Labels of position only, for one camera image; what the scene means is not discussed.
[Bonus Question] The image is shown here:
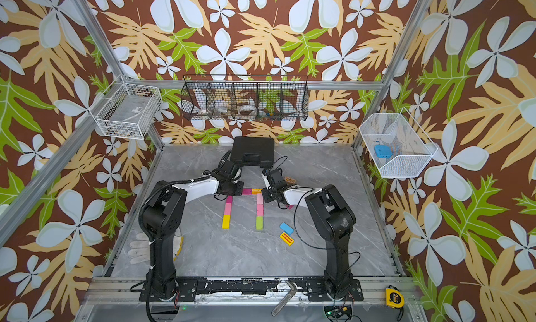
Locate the green block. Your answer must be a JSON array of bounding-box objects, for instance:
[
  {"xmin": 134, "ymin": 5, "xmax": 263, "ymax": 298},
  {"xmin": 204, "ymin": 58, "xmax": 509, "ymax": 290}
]
[{"xmin": 255, "ymin": 216, "xmax": 264, "ymax": 231}]

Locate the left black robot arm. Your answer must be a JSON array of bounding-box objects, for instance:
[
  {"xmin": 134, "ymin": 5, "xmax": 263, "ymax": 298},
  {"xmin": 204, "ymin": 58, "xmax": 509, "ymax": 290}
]
[{"xmin": 138, "ymin": 160, "xmax": 244, "ymax": 302}]

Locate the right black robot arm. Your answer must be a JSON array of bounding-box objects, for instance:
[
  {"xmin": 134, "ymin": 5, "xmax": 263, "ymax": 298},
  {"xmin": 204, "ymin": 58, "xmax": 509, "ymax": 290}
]
[{"xmin": 262, "ymin": 169, "xmax": 364, "ymax": 301}]

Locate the black plastic tool case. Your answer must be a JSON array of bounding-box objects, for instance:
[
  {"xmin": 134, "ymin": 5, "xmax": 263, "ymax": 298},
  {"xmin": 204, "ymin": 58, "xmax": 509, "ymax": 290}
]
[{"xmin": 230, "ymin": 136, "xmax": 275, "ymax": 169}]

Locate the blue block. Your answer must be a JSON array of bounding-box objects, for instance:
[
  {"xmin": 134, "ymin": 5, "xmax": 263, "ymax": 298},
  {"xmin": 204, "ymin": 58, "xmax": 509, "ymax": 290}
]
[{"xmin": 280, "ymin": 222, "xmax": 294, "ymax": 236}]

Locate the yellow red striped block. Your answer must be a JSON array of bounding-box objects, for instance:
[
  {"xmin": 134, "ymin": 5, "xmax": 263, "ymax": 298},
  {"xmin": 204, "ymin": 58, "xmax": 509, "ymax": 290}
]
[{"xmin": 280, "ymin": 232, "xmax": 295, "ymax": 246}]

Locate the blue object in basket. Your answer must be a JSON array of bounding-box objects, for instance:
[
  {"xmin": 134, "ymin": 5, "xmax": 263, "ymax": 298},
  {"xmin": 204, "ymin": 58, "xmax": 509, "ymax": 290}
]
[{"xmin": 374, "ymin": 144, "xmax": 393, "ymax": 160}]

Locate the white work glove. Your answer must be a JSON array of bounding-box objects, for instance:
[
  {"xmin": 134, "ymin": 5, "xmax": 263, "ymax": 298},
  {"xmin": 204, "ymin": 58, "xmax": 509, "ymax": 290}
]
[{"xmin": 128, "ymin": 229, "xmax": 184, "ymax": 265}]

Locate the white mesh basket right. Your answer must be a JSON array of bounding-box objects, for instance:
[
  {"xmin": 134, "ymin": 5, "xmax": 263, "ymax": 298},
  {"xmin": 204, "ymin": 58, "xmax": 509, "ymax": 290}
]
[{"xmin": 359, "ymin": 109, "xmax": 438, "ymax": 180}]

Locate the yellow tape measure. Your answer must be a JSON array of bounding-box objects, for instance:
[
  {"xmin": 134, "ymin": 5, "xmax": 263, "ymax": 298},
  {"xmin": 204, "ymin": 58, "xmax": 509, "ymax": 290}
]
[{"xmin": 385, "ymin": 285, "xmax": 405, "ymax": 309}]

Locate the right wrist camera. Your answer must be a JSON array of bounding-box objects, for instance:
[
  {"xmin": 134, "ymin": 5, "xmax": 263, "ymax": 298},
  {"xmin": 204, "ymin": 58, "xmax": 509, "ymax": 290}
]
[{"xmin": 262, "ymin": 172, "xmax": 274, "ymax": 189}]

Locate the black wire basket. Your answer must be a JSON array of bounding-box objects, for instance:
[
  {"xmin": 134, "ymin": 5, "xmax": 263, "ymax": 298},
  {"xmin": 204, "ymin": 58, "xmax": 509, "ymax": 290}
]
[{"xmin": 179, "ymin": 74, "xmax": 310, "ymax": 121}]

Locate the grey metal bracket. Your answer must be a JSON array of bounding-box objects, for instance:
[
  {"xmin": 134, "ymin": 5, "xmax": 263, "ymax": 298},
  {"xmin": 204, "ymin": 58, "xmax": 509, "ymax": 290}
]
[{"xmin": 271, "ymin": 280, "xmax": 297, "ymax": 317}]

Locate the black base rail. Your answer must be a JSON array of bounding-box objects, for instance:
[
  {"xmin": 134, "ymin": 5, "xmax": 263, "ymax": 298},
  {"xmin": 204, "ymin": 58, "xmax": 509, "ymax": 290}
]
[{"xmin": 131, "ymin": 277, "xmax": 364, "ymax": 302}]

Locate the white wire basket left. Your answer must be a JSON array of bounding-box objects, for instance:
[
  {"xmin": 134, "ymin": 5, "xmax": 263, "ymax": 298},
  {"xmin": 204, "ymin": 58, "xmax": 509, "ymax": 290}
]
[{"xmin": 89, "ymin": 76, "xmax": 162, "ymax": 140}]

